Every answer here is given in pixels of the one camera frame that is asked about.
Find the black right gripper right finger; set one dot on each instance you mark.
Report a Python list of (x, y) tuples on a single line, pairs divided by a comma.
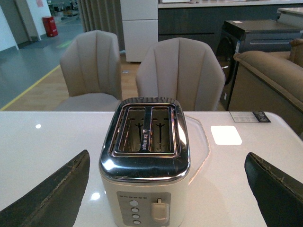
[(279, 196)]

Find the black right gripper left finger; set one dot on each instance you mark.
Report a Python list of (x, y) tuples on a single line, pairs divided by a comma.
[(55, 202)]

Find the black and white label card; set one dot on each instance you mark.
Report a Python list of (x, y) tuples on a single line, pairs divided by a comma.
[(257, 116)]

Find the clear hexagonal table mat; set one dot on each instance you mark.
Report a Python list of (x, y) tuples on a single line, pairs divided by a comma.
[(198, 144)]

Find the white chrome two-slot toaster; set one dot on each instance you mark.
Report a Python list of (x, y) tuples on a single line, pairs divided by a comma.
[(145, 163)]

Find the tan sofa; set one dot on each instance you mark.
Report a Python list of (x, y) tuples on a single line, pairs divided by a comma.
[(271, 82)]

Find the beige chair left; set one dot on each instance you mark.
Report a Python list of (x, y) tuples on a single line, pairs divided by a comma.
[(91, 68)]

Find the beige chair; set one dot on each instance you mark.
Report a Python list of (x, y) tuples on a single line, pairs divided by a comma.
[(182, 69), (91, 68)]

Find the beige chair right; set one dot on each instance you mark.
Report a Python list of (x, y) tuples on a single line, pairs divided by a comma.
[(182, 69)]

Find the black washing machine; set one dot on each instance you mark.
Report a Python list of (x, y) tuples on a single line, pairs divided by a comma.
[(250, 35)]

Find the red fire extinguisher box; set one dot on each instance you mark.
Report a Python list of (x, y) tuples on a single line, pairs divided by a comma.
[(50, 26)]

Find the dark grey kitchen counter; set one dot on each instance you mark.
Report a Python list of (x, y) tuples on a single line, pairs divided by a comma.
[(203, 19)]

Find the beige curtain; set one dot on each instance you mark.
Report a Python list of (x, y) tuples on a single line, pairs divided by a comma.
[(102, 15)]

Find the white refrigerator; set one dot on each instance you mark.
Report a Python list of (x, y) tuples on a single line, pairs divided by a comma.
[(140, 27)]

